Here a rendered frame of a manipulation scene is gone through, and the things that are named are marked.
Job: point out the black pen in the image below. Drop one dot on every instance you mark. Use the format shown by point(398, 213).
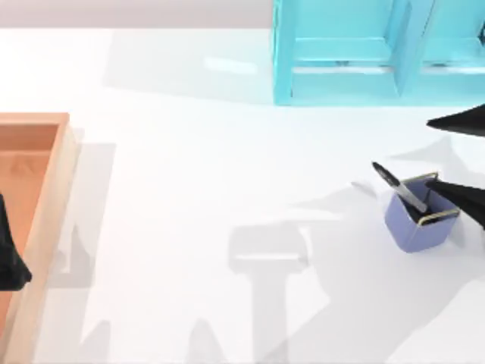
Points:
point(394, 185)

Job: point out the lavender blue pen holder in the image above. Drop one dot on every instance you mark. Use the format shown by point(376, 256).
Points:
point(417, 233)

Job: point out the shallow salmon-coloured box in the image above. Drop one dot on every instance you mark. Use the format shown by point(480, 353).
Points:
point(26, 174)

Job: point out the light blue rack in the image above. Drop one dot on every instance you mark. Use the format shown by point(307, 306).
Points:
point(341, 83)

